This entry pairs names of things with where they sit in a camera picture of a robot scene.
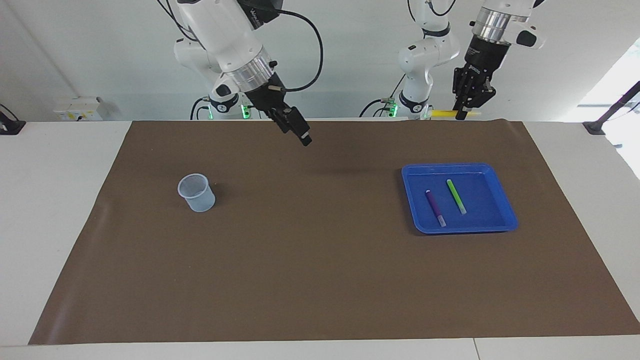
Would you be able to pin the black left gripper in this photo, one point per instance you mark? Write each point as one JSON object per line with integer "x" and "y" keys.
{"x": 482, "y": 60}

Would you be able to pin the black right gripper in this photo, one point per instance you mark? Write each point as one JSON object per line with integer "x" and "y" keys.
{"x": 270, "y": 97}

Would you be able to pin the yellow marker pen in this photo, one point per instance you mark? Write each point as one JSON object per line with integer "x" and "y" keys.
{"x": 442, "y": 114}

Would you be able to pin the green marker pen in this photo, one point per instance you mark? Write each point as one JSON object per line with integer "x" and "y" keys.
{"x": 456, "y": 196}

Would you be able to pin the purple marker pen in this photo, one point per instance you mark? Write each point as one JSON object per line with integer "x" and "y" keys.
{"x": 435, "y": 207}

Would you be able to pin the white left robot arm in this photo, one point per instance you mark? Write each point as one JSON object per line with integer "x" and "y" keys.
{"x": 435, "y": 50}

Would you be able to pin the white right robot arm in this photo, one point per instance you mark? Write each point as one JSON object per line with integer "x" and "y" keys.
{"x": 225, "y": 35}

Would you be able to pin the blue plastic tray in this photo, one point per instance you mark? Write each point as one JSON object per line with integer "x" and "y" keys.
{"x": 480, "y": 220}

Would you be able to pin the green lit base plug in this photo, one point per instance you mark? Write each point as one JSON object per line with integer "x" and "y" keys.
{"x": 392, "y": 107}
{"x": 245, "y": 112}

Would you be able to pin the clear plastic cup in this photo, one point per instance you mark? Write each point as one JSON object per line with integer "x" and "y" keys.
{"x": 200, "y": 197}

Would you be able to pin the brown table mat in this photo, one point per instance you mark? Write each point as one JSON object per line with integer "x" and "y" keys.
{"x": 320, "y": 260}

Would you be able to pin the black stand with pole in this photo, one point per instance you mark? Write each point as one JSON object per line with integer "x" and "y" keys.
{"x": 615, "y": 107}

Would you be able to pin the black table clamp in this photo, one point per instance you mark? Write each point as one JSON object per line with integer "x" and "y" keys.
{"x": 10, "y": 125}

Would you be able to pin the white wall socket box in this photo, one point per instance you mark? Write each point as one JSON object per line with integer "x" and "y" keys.
{"x": 77, "y": 109}

